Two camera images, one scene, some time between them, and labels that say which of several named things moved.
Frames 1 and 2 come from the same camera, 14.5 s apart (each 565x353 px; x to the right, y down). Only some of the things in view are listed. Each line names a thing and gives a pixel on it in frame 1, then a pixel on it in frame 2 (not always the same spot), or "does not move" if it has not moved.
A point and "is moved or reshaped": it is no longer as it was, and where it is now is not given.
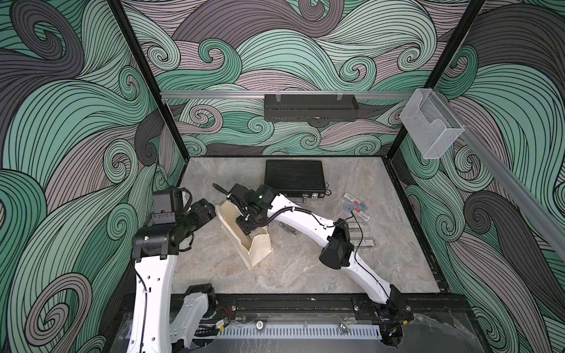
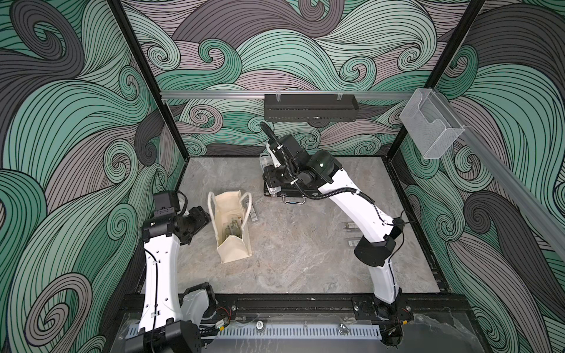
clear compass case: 355,226 does not move
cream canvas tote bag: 252,248 is moved or reshaped
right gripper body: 248,222 → 282,176
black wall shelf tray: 310,107 does not move
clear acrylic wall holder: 430,123 does not move
